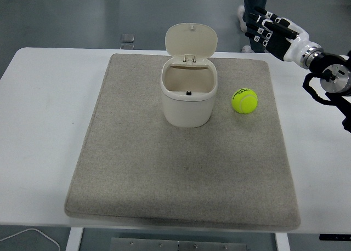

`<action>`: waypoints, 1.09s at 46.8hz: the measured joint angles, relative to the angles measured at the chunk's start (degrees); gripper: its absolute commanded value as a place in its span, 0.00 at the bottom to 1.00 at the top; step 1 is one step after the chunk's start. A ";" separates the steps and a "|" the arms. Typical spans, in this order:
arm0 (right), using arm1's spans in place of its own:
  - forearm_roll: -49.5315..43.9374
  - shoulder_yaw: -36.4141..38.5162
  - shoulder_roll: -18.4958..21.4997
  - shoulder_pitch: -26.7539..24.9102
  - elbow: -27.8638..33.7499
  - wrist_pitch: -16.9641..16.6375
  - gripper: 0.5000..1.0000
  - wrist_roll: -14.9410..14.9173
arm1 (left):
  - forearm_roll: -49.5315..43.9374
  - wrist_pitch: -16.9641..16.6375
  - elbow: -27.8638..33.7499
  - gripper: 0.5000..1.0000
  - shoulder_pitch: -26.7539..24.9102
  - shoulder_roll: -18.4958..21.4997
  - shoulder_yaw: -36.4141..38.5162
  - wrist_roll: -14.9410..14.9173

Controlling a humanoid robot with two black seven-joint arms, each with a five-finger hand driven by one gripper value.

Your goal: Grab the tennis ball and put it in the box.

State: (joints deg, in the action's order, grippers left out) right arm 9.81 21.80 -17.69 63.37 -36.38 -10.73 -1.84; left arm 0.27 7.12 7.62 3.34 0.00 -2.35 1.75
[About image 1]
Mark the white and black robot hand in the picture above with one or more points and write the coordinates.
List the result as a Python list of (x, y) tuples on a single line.
[(293, 46)]

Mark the yellow-green tennis ball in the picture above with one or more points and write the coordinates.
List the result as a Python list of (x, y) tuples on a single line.
[(244, 101)]

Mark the cream plastic bin with lid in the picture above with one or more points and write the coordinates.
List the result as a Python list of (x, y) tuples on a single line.
[(187, 108)]

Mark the silver floor socket plate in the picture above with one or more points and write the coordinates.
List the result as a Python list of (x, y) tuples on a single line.
[(127, 37), (127, 46)]

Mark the beige fabric mat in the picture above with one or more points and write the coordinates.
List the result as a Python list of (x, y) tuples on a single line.
[(178, 174)]

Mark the black table control panel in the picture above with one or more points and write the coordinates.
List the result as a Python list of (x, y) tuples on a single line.
[(334, 237)]

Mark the white table leg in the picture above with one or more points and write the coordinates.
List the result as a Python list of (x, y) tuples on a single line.
[(282, 242), (74, 240)]

